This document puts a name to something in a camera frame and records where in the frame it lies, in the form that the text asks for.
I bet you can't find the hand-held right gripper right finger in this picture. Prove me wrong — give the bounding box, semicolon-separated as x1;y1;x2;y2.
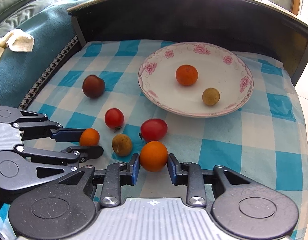
168;153;248;208

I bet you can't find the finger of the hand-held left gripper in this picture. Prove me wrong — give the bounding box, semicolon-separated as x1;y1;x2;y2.
15;145;104;178
11;109;87;142

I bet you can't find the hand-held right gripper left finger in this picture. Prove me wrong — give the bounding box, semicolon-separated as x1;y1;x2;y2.
57;153;141;208

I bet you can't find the small orange tangerine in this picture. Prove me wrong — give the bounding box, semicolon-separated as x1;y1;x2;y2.
79;128;100;147

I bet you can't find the white floral plate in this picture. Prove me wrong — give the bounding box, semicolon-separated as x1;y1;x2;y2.
137;42;254;118

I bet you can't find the brown longan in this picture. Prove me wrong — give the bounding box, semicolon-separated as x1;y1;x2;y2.
202;88;221;106
112;134;133;157

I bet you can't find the oblong red cherry tomato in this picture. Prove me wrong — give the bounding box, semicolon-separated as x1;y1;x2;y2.
140;119;168;142

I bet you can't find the round red cherry tomato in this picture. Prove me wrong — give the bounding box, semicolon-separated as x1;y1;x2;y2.
104;108;125;130

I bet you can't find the dark red plum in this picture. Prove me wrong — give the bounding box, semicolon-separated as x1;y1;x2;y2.
82;75;106;99

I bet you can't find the blue white checkered cloth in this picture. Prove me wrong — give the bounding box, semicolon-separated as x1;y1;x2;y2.
0;39;308;240

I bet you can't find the teal blanket with houndstooth trim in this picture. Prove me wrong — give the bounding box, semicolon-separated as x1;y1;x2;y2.
0;0;82;110

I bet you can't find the white towel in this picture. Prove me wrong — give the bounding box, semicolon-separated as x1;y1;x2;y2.
0;29;35;68

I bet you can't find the green sofa cushion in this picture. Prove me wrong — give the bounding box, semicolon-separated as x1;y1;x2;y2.
0;0;90;28

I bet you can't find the dark wooden table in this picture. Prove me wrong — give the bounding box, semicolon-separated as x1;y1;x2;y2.
67;0;308;87

